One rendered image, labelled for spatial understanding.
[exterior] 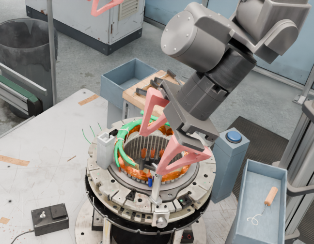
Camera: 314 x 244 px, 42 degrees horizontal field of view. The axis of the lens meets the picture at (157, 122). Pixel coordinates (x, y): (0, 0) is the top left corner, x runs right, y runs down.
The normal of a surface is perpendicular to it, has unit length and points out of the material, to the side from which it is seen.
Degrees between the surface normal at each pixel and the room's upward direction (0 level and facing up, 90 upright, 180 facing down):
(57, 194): 0
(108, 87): 90
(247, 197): 0
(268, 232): 0
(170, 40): 59
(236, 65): 76
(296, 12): 90
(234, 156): 90
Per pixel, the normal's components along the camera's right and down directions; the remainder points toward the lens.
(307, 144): -0.95, 0.11
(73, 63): 0.11, -0.76
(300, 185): 0.30, 0.65
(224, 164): -0.81, 0.30
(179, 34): -0.75, -0.29
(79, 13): -0.57, 0.48
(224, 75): -0.08, 0.43
